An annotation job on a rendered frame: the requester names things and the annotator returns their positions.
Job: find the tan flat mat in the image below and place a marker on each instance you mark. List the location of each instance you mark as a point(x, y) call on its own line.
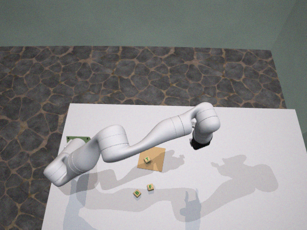
point(156, 155)

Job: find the tan wooden block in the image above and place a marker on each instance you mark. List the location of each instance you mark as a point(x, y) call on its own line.
point(137, 193)
point(150, 187)
point(147, 160)

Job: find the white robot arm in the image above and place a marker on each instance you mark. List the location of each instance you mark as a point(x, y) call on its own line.
point(112, 143)

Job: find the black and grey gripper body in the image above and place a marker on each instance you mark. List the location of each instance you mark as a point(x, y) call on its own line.
point(197, 142)

